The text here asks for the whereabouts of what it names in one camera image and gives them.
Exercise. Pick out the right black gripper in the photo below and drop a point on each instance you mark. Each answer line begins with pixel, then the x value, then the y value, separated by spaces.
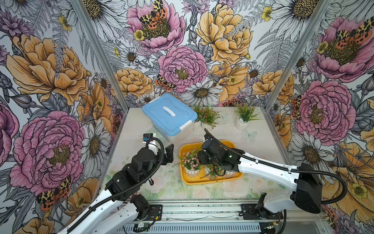
pixel 202 160

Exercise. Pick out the large pink potted gypsophila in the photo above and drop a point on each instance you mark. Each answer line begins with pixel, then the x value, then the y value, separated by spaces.
pixel 189 162

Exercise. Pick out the pink flower potted plant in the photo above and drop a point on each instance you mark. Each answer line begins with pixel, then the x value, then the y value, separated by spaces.
pixel 229 174

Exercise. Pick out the orange flower potted plant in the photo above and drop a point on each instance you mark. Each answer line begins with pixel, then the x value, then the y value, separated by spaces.
pixel 213 172

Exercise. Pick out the green grass potted plant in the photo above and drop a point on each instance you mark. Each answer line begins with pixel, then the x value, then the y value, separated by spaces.
pixel 245 114

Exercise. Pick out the red flower potted plant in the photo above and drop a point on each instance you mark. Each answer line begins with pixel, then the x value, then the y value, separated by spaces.
pixel 206 115

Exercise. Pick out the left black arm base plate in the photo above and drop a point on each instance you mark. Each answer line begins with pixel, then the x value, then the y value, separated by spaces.
pixel 152 213

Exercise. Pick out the blue lidded storage box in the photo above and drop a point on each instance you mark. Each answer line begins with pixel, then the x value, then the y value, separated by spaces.
pixel 171 117

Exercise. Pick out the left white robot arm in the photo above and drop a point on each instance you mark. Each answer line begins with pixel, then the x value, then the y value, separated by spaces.
pixel 119 203

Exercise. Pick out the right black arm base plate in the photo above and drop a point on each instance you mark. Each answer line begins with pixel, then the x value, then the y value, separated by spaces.
pixel 251 212

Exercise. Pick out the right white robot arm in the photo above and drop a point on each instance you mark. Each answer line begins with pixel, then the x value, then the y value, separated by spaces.
pixel 303 188

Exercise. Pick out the aluminium front rail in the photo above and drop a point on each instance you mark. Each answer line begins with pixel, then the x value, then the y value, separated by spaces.
pixel 220 212

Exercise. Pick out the yellow plastic tray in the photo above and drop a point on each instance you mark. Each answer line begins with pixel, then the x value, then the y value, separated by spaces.
pixel 198 180

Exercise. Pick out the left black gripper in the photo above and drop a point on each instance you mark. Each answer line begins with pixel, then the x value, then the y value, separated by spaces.
pixel 169 157

